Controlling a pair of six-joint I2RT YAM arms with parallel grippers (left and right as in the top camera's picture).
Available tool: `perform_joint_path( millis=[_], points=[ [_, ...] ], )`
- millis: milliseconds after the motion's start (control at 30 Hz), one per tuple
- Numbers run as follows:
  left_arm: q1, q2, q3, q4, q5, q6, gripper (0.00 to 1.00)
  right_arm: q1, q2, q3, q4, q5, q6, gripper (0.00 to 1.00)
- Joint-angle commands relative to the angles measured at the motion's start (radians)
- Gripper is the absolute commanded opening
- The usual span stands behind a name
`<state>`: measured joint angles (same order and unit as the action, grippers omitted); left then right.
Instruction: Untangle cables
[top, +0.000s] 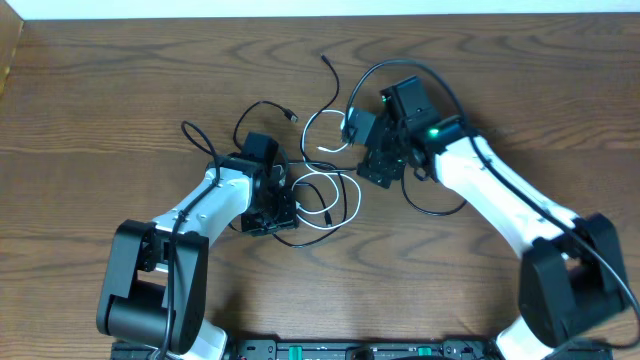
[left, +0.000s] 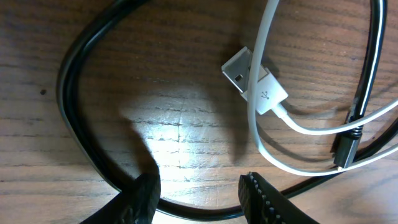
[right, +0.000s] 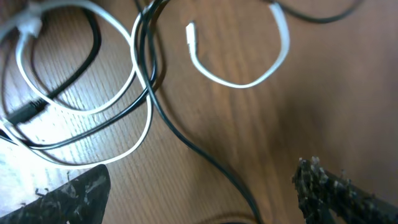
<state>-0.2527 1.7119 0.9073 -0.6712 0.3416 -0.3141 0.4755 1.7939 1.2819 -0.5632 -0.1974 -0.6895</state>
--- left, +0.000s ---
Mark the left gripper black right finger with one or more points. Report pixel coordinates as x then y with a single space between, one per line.
263 204

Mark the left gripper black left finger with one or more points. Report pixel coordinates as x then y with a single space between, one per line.
134 206

